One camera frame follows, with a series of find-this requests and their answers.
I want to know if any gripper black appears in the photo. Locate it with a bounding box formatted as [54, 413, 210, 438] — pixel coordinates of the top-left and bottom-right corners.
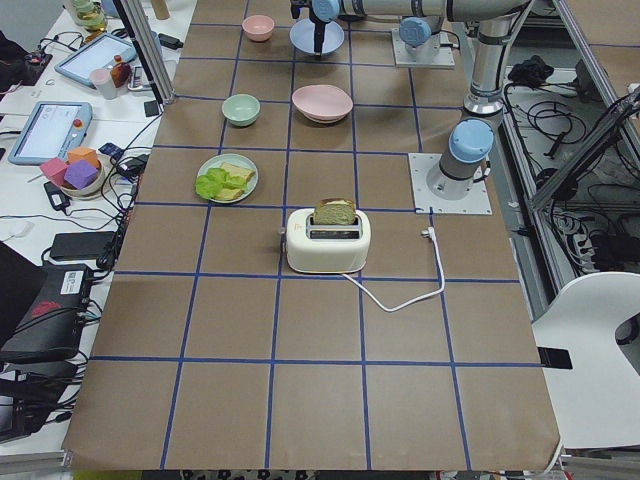
[290, 0, 325, 55]

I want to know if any blue plate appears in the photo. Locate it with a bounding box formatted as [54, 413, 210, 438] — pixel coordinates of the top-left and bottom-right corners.
[289, 18, 344, 55]

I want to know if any pink plate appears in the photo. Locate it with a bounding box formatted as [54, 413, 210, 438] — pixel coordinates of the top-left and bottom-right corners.
[292, 84, 353, 123]

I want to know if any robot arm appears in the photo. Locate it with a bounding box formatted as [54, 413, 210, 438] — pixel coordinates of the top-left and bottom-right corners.
[290, 1, 437, 59]
[312, 0, 532, 128]

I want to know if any pink bowl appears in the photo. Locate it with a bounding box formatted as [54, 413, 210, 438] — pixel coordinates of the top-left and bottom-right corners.
[242, 14, 275, 42]

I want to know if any green bowl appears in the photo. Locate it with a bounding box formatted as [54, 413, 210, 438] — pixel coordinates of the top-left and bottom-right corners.
[222, 94, 260, 127]

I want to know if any black power adapter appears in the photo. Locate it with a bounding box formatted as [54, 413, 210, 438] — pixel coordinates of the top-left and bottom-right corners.
[158, 33, 183, 50]

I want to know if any bread slice on plate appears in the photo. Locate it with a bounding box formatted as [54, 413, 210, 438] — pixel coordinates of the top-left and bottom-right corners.
[214, 162, 255, 201]

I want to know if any green plate with food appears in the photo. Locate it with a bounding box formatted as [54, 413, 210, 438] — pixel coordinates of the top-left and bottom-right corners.
[196, 153, 259, 204]

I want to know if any toast slice in toaster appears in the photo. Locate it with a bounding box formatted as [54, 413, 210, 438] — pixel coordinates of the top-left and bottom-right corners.
[312, 198, 356, 225]

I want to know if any lettuce leaf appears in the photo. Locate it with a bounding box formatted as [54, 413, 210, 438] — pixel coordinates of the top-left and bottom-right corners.
[195, 167, 229, 199]

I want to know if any brown bottle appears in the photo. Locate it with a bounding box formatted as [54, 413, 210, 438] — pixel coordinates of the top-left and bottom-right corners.
[110, 55, 132, 88]

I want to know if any white toaster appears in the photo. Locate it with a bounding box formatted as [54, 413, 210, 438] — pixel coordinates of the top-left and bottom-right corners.
[285, 208, 371, 274]

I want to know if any far teach pendant tablet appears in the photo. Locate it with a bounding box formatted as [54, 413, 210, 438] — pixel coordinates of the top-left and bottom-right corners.
[54, 33, 137, 88]

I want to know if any teach pendant tablet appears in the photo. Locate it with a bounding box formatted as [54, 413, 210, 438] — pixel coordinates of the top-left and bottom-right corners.
[8, 102, 93, 165]
[54, 33, 137, 88]

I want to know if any pink cup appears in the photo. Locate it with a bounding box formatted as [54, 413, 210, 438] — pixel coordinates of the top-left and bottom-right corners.
[89, 68, 117, 100]

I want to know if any bowl of foam cubes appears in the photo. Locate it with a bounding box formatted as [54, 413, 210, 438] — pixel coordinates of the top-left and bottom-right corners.
[40, 147, 106, 199]

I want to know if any near teach pendant tablet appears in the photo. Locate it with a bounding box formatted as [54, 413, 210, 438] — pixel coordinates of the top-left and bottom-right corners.
[8, 102, 93, 165]

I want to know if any white chair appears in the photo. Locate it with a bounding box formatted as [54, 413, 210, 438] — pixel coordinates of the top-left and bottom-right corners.
[533, 272, 639, 449]

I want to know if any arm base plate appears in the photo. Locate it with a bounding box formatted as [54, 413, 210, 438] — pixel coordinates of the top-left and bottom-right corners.
[391, 28, 455, 70]
[408, 153, 492, 215]

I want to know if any aluminium frame post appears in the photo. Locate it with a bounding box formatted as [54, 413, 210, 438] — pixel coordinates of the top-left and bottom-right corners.
[114, 0, 175, 105]

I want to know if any white toaster power cord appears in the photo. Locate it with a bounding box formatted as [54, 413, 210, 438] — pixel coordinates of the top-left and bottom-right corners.
[341, 227, 447, 313]

